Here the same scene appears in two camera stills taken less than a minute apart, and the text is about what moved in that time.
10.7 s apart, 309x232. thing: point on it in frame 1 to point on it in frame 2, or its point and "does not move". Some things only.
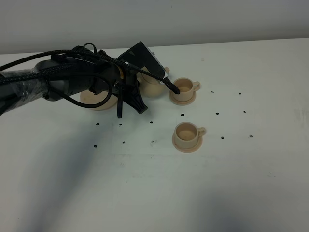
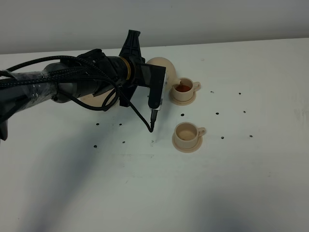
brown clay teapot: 149,86 to 170,78
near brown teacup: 186,135 does not move
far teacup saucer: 181,103 does not move
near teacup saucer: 189,150 does not move
